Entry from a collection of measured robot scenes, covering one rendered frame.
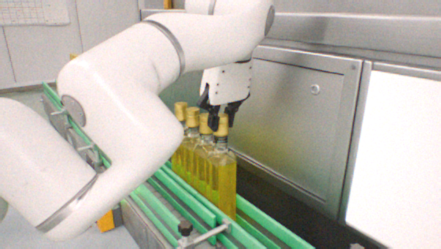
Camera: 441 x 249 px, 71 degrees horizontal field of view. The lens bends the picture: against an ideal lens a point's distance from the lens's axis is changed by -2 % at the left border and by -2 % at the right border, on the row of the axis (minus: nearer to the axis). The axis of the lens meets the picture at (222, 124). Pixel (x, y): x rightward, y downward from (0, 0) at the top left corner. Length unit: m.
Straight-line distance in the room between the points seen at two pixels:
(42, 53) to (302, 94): 6.05
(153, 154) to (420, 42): 0.42
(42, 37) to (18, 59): 0.55
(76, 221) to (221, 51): 0.26
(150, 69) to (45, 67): 6.22
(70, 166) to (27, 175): 0.04
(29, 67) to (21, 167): 6.17
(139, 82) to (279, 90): 0.44
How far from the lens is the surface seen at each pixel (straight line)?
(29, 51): 6.49
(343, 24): 0.62
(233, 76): 0.62
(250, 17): 0.44
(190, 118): 0.78
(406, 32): 0.57
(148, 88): 0.34
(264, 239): 0.77
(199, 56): 0.41
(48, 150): 0.37
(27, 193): 0.37
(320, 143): 0.68
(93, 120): 0.33
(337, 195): 0.69
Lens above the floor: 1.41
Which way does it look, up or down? 21 degrees down
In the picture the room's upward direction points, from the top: straight up
